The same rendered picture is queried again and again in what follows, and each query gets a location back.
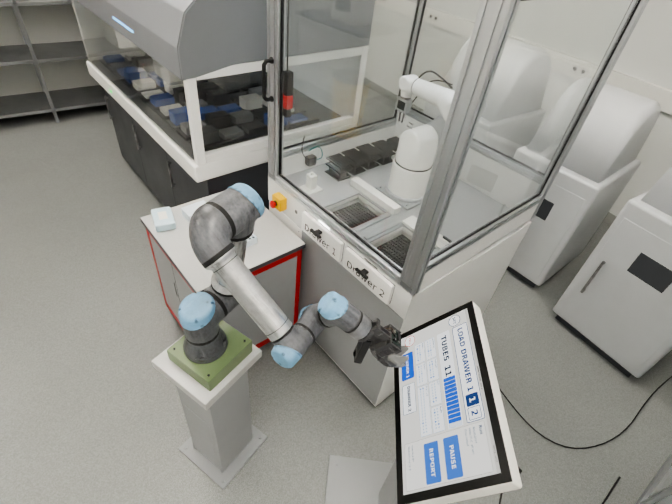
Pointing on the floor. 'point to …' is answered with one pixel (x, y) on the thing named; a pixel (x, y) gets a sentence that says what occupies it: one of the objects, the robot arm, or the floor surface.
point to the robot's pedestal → (216, 419)
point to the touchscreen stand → (360, 481)
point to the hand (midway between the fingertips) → (400, 363)
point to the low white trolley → (290, 257)
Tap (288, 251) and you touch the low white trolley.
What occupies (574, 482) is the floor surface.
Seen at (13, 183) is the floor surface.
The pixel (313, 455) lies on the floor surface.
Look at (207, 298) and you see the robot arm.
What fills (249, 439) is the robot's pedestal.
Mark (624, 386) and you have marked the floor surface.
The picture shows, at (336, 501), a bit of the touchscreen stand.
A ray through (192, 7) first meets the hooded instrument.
